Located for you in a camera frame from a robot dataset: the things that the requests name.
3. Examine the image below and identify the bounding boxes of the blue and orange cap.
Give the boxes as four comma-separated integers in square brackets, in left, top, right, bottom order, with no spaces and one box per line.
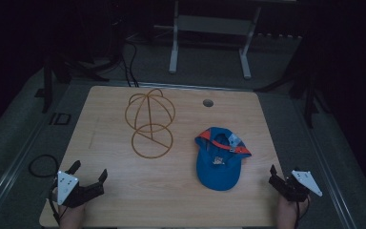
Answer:
[193,126,253,193]

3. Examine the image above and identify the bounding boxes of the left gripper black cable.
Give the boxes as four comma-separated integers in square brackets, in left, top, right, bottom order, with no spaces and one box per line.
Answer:
[48,180,62,225]

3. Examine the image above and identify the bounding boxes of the person's right hand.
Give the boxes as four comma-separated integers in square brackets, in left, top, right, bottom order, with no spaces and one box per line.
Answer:
[276,194,313,229]

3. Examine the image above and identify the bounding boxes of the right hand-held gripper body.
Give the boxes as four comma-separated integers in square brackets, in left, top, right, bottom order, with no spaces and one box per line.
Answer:
[268,169,324,203]

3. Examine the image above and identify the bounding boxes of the black cable loop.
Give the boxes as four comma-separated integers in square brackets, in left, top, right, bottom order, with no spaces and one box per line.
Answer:
[28,154,60,178]

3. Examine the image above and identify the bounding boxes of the black rectangular floor frame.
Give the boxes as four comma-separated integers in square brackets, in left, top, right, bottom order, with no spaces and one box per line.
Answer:
[48,112,72,126]

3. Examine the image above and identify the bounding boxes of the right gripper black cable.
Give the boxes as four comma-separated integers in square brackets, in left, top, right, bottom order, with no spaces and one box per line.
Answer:
[294,196,311,222]

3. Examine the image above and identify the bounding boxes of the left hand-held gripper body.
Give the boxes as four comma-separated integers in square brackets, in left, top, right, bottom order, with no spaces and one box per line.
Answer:
[51,170,106,210]

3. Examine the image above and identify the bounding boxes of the gold wire hat stand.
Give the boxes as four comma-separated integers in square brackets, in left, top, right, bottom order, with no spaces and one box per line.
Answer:
[124,88,176,160]

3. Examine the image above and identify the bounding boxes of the person's left hand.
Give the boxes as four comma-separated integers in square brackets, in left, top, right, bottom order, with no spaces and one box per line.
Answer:
[58,202,88,229]

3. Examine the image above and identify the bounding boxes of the black tripod stand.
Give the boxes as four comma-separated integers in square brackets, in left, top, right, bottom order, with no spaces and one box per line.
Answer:
[33,52,111,115]
[253,61,332,129]

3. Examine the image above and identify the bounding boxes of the black floor cables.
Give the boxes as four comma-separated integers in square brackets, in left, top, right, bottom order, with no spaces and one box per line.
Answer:
[119,38,140,88]

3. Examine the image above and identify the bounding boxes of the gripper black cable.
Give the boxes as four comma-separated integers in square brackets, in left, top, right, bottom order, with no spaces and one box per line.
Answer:
[48,180,62,225]
[294,196,311,222]

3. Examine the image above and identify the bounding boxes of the white metal stand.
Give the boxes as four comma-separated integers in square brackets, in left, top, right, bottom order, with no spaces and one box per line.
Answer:
[153,0,263,81]

